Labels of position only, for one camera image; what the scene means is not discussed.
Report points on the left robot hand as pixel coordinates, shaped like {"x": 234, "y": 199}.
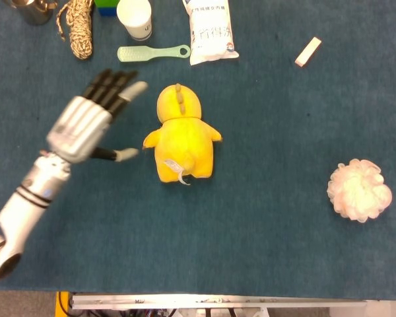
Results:
{"x": 77, "y": 125}

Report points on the yellow plush toy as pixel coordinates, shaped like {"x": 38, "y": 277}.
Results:
{"x": 184, "y": 148}

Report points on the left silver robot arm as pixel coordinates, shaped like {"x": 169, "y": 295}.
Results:
{"x": 29, "y": 204}

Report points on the green blue block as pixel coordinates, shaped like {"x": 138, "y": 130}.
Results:
{"x": 108, "y": 11}

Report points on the green plastic building block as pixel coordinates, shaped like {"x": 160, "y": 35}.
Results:
{"x": 105, "y": 2}

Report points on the mint green brush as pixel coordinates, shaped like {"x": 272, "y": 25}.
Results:
{"x": 142, "y": 53}

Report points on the steel spouted pitcher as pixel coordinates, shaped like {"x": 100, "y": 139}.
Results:
{"x": 33, "y": 14}

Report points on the white paper cup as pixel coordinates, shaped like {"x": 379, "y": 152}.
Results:
{"x": 135, "y": 20}

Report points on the white plastic packet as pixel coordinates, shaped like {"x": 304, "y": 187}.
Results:
{"x": 211, "y": 33}

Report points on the blue felt table cloth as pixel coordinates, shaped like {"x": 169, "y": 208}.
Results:
{"x": 250, "y": 247}

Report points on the pink white eraser block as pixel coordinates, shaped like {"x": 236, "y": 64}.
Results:
{"x": 308, "y": 53}

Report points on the pale pink bath loofah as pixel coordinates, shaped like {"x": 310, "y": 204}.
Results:
{"x": 359, "y": 191}

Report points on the aluminium frame rail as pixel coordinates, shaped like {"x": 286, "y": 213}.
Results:
{"x": 184, "y": 301}

